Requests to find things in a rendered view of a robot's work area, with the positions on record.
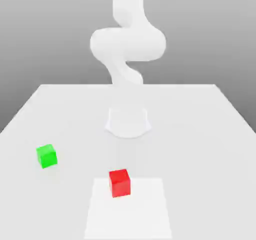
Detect small green cube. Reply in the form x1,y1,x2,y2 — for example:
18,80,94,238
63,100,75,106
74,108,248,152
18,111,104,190
35,143,59,170

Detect small red cube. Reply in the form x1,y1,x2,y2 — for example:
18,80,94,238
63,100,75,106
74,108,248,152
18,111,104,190
108,168,132,199

